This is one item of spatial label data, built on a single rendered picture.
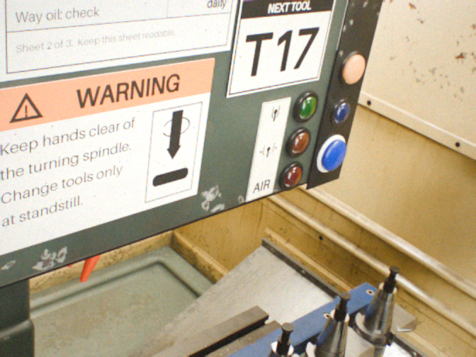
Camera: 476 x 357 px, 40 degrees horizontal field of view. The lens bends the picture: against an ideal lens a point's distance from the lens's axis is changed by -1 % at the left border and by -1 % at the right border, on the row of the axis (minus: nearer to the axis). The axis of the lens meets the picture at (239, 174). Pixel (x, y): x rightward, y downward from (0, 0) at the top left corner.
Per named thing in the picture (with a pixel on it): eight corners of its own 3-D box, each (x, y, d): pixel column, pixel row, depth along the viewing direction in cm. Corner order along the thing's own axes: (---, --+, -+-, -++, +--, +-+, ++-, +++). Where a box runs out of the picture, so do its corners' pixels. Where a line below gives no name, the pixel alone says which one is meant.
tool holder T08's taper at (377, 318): (376, 310, 100) (388, 275, 97) (397, 329, 97) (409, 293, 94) (355, 318, 97) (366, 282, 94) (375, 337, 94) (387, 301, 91)
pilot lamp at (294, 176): (301, 186, 56) (306, 163, 55) (283, 193, 55) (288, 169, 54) (296, 183, 57) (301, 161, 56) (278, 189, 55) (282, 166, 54)
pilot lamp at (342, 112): (349, 123, 57) (355, 100, 56) (333, 127, 56) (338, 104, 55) (343, 120, 57) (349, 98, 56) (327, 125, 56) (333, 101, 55)
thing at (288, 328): (281, 341, 81) (286, 319, 79) (292, 348, 80) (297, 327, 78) (273, 347, 80) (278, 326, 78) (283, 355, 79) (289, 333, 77)
